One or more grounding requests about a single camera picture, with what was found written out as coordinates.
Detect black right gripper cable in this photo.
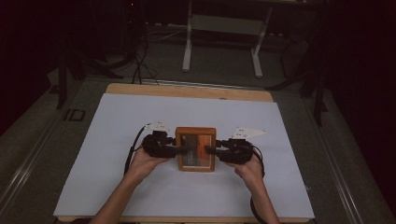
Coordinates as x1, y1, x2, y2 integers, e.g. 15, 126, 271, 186
249, 145, 266, 224

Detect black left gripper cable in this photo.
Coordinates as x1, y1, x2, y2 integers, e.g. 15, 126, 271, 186
123, 123, 154, 175

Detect wooden photo frame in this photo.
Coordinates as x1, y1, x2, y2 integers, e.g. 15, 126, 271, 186
175, 126, 218, 173

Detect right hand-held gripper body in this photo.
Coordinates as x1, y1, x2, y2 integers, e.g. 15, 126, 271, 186
219, 125, 268, 164

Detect metal floor strip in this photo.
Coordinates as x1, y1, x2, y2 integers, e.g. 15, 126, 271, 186
139, 78, 266, 91

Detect white desk frame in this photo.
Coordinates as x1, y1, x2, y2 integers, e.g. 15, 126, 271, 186
181, 0, 276, 79

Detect black metal stand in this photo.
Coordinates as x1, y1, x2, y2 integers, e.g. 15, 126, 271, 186
266, 27, 332, 128
55, 46, 125, 110

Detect wooden table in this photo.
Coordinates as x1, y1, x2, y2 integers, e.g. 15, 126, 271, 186
57, 82, 313, 224

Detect black floor cables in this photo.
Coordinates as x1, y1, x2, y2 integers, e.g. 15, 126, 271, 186
132, 31, 161, 86

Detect metal floor rail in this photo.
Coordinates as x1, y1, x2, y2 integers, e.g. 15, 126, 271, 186
0, 118, 64, 216
302, 92, 366, 224

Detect white table sheet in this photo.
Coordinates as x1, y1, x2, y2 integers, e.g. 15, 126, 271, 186
52, 92, 316, 219

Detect person's right hand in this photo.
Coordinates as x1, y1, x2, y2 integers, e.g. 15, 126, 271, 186
225, 153, 266, 189

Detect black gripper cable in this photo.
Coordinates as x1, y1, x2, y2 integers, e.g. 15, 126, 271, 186
123, 123, 154, 175
249, 145, 266, 224

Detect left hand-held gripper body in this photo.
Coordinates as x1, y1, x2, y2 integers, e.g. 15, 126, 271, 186
141, 119, 176, 159

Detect person's left hand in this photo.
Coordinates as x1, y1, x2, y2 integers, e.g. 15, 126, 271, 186
126, 147, 171, 185

